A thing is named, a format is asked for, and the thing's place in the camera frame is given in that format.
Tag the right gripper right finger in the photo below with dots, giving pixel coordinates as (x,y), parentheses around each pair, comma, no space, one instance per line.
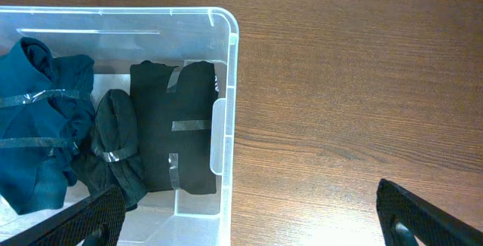
(407,219)

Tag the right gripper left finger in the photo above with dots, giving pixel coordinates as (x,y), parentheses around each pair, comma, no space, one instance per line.
(95,220)

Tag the black taped cloth bundle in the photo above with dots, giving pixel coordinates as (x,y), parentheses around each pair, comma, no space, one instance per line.
(109,155)
(174,108)

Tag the navy blue taped cloth bundle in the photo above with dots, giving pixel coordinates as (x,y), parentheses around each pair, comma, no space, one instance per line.
(46,112)

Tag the clear plastic storage bin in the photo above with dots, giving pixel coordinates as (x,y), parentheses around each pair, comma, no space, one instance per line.
(116,38)

